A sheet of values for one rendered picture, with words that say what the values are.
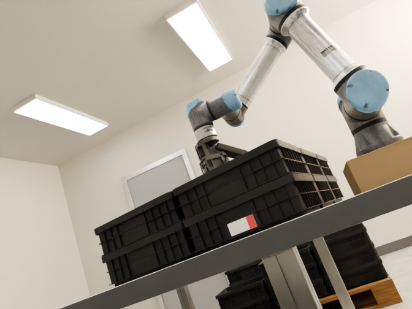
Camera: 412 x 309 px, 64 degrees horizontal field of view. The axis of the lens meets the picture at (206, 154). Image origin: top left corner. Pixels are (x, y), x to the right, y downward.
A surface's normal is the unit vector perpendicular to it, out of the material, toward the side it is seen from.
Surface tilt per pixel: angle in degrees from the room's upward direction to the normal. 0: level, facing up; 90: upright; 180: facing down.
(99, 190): 90
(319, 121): 90
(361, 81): 96
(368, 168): 90
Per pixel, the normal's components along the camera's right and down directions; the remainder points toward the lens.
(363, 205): -0.33, -0.15
